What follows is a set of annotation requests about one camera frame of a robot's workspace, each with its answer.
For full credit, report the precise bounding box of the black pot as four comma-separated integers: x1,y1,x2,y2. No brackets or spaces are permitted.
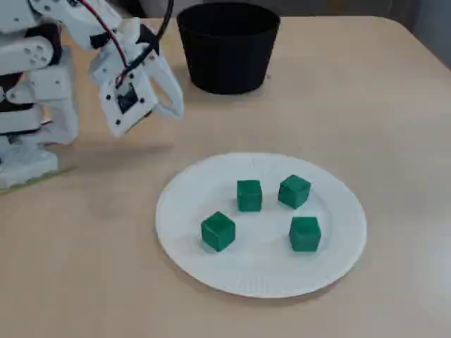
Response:
176,4,282,95

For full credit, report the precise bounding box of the white wrist camera plate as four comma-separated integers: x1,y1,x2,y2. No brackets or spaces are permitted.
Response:
98,65,159,138

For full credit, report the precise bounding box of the green cube block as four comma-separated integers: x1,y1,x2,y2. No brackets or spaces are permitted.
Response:
236,180,264,213
289,215,322,253
201,211,236,253
278,174,311,210

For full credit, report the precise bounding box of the red white servo wire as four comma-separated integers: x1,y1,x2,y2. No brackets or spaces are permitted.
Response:
81,0,142,87

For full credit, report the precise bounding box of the white paper plate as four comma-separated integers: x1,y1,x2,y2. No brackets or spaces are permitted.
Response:
155,151,368,299

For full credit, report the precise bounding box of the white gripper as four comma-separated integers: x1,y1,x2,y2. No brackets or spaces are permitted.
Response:
87,19,185,122

